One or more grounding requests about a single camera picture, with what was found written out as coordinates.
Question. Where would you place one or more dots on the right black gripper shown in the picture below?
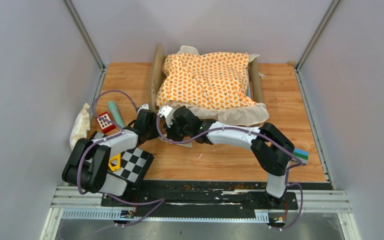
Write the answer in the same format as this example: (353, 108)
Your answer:
(169, 129)

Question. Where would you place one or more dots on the teal cylinder toy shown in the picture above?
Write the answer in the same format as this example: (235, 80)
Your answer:
(114, 110)

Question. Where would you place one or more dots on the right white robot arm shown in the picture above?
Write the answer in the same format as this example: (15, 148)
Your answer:
(271, 148)

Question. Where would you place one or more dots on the yellow plastic block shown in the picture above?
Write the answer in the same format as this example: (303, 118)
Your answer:
(114, 163)

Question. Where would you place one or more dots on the white duck pillow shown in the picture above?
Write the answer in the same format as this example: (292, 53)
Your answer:
(81, 126)

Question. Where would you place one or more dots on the blue green small block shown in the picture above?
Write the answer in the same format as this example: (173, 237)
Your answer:
(302, 155)

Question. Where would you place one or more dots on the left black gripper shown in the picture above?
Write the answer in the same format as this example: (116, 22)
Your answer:
(156, 132)

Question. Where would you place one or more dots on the red window toy block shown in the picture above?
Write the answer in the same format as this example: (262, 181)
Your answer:
(105, 122)

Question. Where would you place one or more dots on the black white checkerboard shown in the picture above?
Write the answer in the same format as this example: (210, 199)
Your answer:
(135, 162)

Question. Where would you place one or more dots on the wooden pet bed frame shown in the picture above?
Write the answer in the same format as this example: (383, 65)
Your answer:
(157, 83)

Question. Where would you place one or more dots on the yellow duck print blanket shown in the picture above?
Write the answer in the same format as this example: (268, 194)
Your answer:
(208, 83)

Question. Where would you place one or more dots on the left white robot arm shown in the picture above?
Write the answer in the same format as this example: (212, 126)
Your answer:
(85, 167)

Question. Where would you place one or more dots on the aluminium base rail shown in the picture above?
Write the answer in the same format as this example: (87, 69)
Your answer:
(179, 201)

